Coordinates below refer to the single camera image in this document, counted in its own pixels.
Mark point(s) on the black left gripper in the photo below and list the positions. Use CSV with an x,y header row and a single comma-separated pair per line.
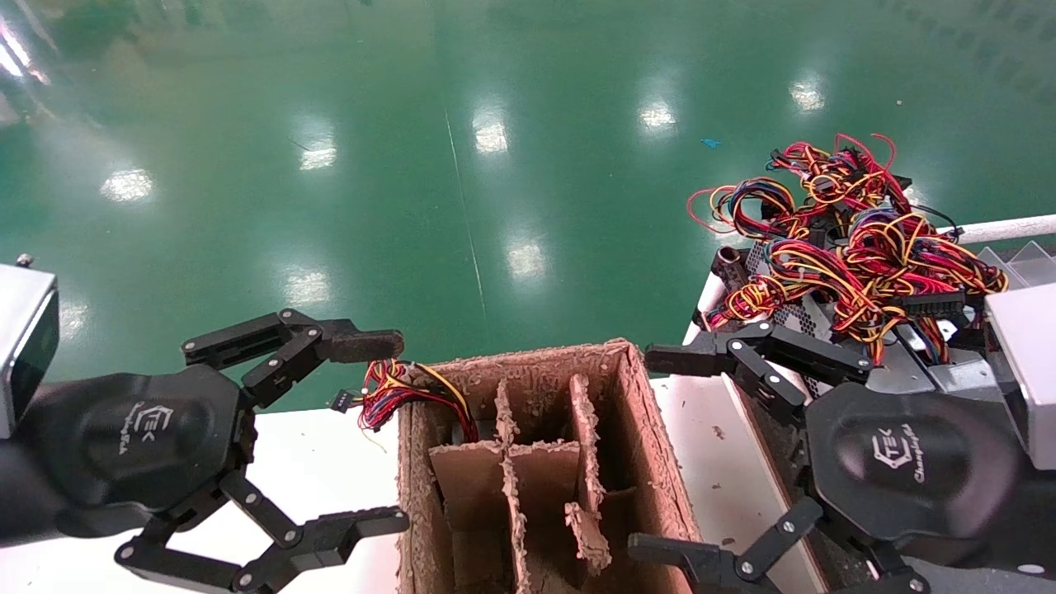
x,y
140,437

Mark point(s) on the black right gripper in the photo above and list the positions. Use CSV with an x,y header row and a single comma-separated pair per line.
x,y
907,462

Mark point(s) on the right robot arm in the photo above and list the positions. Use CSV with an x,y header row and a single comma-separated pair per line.
x,y
990,577

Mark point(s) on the worn cardboard box with dividers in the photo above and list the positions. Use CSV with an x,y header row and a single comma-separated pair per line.
x,y
652,462

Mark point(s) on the small black cylinder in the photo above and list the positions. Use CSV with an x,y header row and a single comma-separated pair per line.
x,y
729,262

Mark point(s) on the clear plastic container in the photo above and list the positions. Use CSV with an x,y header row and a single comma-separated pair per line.
x,y
1027,262

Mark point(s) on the white tube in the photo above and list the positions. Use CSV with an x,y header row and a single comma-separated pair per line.
x,y
1015,228

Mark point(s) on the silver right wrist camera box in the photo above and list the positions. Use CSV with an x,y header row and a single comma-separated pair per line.
x,y
1027,371

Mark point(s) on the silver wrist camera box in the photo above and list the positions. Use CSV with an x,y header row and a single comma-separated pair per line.
x,y
25,346
1027,371

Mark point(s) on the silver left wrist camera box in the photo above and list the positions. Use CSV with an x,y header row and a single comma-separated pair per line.
x,y
25,346

